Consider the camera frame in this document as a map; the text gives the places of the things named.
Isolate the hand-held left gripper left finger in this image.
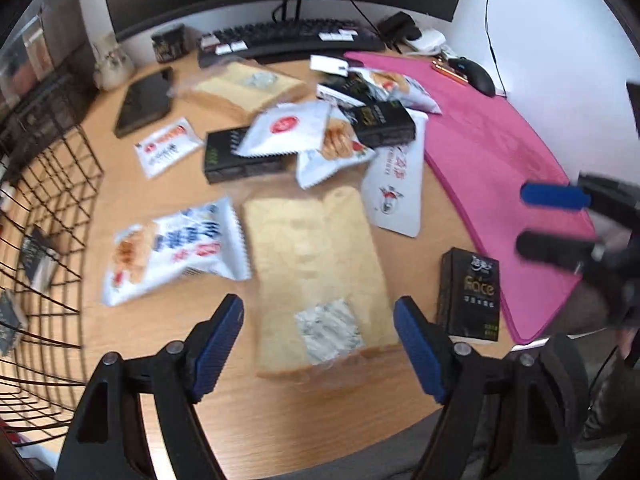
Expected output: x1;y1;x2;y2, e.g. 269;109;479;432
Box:
55;294;246;480

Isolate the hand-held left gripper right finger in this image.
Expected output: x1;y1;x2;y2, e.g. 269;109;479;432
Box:
393;296;591;480

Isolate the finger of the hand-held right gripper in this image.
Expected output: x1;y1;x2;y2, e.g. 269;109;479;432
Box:
516;230;607;267
521;172;640;221

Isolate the black tissue pack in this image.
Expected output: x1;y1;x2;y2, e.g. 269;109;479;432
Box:
435;247;501;344

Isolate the blue white snack packet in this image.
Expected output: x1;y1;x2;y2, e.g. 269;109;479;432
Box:
101;196;252;307

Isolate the large clear bread packet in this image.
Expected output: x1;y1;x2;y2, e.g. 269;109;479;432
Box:
242;186;402;379

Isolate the white pouch red print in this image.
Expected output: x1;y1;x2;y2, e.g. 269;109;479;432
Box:
360;110;430;238

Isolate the long black box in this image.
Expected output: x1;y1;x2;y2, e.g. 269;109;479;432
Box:
203;127;292;185

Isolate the black box gold print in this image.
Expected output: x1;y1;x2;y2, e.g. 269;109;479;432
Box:
345;102;417;149

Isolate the white cracker snack packet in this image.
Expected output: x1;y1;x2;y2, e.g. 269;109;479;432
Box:
296;109;377;190

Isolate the black wire basket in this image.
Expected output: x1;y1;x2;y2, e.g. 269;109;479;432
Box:
0;72;106;448

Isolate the pink desk mat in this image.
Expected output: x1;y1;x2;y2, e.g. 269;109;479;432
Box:
343;50;599;345

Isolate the black computer mouse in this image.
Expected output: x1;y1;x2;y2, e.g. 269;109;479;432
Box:
448;57;496;97

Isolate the gold pen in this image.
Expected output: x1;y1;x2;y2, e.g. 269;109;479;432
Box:
432;58;469;82

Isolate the white orange snack packet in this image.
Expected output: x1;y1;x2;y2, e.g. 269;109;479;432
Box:
349;66;443;115

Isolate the white charger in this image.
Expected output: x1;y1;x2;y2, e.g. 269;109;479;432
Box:
414;28;446;54

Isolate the small black white box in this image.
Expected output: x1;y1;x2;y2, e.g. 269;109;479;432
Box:
21;226;60;292
0;291;27;357

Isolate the small white red packet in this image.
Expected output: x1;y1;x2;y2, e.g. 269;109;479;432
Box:
133;117;205;179

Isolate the white packet red circle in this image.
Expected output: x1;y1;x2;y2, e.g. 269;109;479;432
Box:
235;101;332;159

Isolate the black power adapter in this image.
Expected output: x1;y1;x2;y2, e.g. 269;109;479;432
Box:
378;11;424;44

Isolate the black phone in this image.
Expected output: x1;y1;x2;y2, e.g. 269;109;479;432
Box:
113;67;175;139

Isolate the clear sliced bread packet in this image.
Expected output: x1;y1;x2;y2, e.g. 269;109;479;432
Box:
191;59;309;114

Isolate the black jar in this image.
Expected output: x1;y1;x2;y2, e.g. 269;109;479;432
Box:
151;25;190;64

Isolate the black keyboard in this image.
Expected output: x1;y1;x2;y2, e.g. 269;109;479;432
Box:
196;18;387;69

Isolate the black cable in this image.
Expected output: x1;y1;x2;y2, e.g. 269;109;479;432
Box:
481;0;507;97

